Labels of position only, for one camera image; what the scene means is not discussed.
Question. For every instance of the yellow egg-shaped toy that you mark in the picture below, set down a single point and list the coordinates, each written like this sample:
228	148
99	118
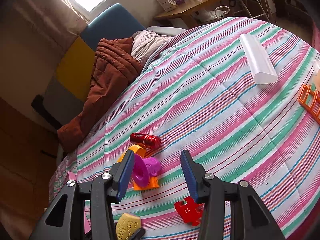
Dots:
127	225

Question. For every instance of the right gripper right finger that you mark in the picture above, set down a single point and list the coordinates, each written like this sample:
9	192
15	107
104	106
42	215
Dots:
250	218

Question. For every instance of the striped bedspread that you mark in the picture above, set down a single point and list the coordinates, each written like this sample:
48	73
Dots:
198	94

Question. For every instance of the rust brown quilted blanket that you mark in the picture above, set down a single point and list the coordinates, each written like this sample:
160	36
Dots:
114	69

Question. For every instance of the pink curtain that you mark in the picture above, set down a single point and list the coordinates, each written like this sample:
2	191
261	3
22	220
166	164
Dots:
55	20

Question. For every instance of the wooden side table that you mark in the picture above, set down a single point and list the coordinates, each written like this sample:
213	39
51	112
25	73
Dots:
184	11

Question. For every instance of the red puzzle piece toy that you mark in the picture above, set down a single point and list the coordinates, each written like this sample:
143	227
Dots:
189	211

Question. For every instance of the magenta plastic toy disc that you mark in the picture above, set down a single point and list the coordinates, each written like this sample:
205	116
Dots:
144	169

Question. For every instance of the orange plastic frame toy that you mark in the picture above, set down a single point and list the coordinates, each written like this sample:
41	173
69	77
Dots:
309	99

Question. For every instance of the grey yellow blue headboard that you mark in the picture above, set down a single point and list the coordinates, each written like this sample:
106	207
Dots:
68	88

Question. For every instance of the white plastic case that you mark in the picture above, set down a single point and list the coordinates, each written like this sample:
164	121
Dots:
259	62

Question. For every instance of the red capsule toy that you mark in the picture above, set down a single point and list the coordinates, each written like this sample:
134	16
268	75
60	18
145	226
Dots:
148	141

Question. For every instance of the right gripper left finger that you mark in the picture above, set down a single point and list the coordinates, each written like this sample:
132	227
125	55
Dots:
64	218

